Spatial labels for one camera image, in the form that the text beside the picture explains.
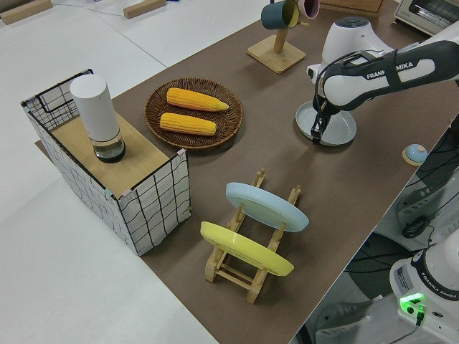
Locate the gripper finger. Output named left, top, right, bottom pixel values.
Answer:
left=319, top=106, right=334, bottom=143
left=309, top=113, right=323, bottom=145

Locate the gray plate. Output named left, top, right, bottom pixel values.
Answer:
left=294, top=100, right=358, bottom=147

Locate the light blue plate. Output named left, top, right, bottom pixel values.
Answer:
left=224, top=181, right=310, bottom=234

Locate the yellow plate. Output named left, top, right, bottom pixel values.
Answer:
left=199, top=221, right=295, bottom=277

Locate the wooden plate rack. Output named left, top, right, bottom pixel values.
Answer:
left=204, top=167, right=303, bottom=305

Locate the brown table mat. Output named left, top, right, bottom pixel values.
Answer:
left=34, top=1, right=459, bottom=344

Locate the wooden mug stand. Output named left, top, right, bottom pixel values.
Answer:
left=246, top=19, right=310, bottom=75

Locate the blue call bell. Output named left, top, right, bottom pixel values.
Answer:
left=402, top=143, right=428, bottom=166

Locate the pink mug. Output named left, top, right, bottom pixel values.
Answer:
left=299, top=0, right=321, bottom=19

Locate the dark teal mug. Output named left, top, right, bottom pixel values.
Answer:
left=260, top=2, right=292, bottom=30

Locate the wooden drawer box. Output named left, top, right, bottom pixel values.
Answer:
left=318, top=0, right=384, bottom=18

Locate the yellow corn cob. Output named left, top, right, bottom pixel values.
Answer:
left=166, top=87, right=230, bottom=113
left=158, top=112, right=218, bottom=137

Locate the white toaster oven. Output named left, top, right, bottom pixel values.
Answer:
left=393, top=0, right=459, bottom=37

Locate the brown wicker basket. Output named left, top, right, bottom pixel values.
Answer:
left=143, top=77, right=245, bottom=151

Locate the light wooden board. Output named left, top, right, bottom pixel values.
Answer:
left=52, top=113, right=170, bottom=191

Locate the light wooden block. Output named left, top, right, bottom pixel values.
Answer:
left=123, top=0, right=166, bottom=19
left=0, top=0, right=53, bottom=25

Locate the white cylinder with glass base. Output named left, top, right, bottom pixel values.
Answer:
left=69, top=74, right=127, bottom=164

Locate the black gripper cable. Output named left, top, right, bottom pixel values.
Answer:
left=312, top=49, right=399, bottom=125

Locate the wire basket with white liner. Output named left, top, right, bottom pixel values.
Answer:
left=20, top=68, right=191, bottom=257

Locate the green cable plug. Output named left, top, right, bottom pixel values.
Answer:
left=412, top=302, right=427, bottom=328

